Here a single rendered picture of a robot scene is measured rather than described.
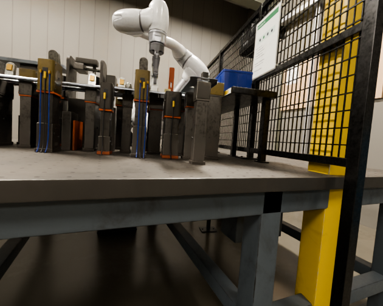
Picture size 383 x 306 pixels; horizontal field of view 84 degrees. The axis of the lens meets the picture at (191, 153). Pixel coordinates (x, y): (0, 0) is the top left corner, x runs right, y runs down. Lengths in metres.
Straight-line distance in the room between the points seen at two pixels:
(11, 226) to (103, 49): 3.56
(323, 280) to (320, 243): 0.14
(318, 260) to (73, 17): 4.00
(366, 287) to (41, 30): 4.22
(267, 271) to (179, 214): 0.36
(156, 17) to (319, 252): 1.20
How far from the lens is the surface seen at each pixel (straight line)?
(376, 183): 1.01
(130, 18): 1.25
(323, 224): 0.89
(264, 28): 1.33
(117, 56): 3.91
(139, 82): 0.89
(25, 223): 0.51
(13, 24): 4.12
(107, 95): 0.94
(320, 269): 0.96
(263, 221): 0.68
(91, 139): 1.09
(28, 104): 1.18
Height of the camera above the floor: 0.79
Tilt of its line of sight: 4 degrees down
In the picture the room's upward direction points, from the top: 4 degrees clockwise
